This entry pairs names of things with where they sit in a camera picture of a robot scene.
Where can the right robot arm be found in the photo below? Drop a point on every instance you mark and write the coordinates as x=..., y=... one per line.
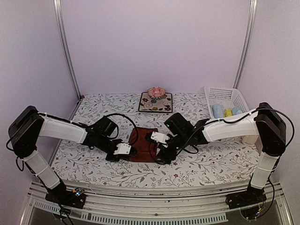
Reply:
x=264, y=122

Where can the left aluminium post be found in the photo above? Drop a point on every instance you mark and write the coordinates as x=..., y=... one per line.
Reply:
x=66, y=51

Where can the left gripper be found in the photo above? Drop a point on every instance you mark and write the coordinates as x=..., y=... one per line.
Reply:
x=113, y=158

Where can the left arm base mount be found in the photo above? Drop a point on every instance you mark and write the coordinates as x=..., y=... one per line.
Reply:
x=59, y=194

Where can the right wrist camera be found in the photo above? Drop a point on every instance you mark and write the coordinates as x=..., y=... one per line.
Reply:
x=157, y=137

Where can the aluminium post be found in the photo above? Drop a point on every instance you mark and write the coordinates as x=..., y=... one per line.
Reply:
x=246, y=44
x=66, y=51

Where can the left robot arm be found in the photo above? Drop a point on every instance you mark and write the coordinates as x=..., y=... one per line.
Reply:
x=31, y=124

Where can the cream ribbed mug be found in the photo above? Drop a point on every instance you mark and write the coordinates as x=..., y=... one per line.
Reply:
x=249, y=139

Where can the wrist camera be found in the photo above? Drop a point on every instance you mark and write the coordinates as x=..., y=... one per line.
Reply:
x=125, y=149
x=157, y=137

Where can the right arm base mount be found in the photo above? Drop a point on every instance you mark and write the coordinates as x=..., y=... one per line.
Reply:
x=245, y=198

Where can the aluminium front rail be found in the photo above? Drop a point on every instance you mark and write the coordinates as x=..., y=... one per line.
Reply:
x=107, y=205

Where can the white plastic basket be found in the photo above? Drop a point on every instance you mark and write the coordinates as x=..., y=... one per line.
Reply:
x=226, y=97

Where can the floral square trivet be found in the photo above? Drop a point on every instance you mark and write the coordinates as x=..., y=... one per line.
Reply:
x=149, y=105

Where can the blue cartoon towel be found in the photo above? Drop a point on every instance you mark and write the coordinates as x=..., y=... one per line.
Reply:
x=236, y=111

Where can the rolled yellow towel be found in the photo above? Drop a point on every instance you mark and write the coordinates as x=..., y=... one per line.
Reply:
x=228, y=112

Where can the right aluminium post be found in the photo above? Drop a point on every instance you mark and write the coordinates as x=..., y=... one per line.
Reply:
x=246, y=44

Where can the rolled light blue towel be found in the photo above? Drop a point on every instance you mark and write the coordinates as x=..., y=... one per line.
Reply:
x=217, y=110

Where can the dark red towel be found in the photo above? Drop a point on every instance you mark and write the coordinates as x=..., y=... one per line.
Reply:
x=146, y=150

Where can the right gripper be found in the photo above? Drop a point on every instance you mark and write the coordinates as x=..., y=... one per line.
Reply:
x=161, y=155

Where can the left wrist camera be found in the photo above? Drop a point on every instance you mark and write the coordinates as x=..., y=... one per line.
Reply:
x=125, y=149

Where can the red patterned bowl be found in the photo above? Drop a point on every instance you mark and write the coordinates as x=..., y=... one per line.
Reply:
x=156, y=92

